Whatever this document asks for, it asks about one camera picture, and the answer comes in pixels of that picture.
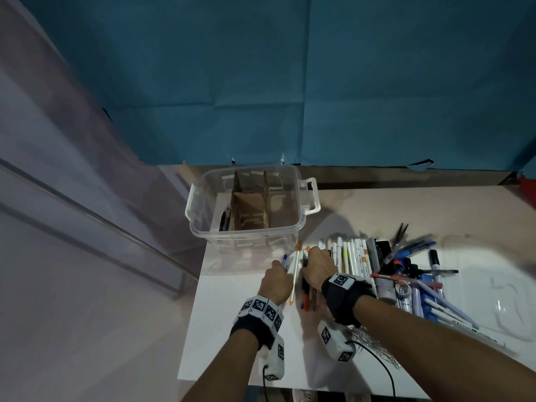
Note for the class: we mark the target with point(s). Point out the white shoe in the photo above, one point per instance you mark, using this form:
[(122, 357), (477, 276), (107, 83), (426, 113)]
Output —
[(305, 396), (356, 397)]

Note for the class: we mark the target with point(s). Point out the person's right forearm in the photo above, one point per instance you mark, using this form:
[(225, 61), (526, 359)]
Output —
[(439, 351)]

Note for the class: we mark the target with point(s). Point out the pile of silver paper clips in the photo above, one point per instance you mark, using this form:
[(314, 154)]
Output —
[(372, 343)]

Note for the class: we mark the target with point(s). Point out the person's right hand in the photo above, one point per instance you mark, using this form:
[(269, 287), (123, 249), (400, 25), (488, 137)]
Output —
[(318, 267)]

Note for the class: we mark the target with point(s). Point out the person's left hand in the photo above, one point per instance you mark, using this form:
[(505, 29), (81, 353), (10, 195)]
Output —
[(274, 284)]

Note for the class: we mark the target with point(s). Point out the black capped marker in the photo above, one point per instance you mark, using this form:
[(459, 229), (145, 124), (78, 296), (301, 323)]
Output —
[(434, 259)]

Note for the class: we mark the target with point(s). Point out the red pen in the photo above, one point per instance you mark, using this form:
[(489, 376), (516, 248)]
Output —
[(389, 277)]

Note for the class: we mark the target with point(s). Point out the red object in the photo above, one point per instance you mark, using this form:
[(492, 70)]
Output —
[(528, 186)]

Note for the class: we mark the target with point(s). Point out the clear plastic lid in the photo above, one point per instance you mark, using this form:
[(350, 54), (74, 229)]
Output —
[(473, 297)]

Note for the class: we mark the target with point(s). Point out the brown cardboard divider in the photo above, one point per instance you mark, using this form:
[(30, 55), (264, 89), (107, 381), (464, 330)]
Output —
[(249, 209)]

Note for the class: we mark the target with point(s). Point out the person's left forearm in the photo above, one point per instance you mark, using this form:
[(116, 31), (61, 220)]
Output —
[(226, 368)]

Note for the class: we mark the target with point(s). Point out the black stapler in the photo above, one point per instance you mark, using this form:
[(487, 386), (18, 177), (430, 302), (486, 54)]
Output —
[(383, 255)]

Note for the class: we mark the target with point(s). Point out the row of white marker pens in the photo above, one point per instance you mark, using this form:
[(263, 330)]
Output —
[(351, 255)]

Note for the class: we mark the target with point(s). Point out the grey utility knife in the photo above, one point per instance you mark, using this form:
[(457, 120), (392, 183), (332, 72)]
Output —
[(372, 255)]

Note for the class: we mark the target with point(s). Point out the blue backdrop cloth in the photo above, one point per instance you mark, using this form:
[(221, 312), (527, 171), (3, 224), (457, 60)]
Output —
[(293, 79)]

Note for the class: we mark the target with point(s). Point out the dark blue pen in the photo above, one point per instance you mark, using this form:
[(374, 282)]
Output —
[(418, 248)]

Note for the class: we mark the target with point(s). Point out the clear plastic storage box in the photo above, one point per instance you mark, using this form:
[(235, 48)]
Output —
[(201, 213)]

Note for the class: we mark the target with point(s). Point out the black wristband with marker tags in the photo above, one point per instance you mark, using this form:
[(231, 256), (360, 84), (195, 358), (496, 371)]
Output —
[(345, 297), (259, 314)]

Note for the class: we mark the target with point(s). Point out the pile of assorted pens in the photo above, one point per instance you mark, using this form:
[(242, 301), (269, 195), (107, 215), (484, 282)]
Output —
[(295, 272)]

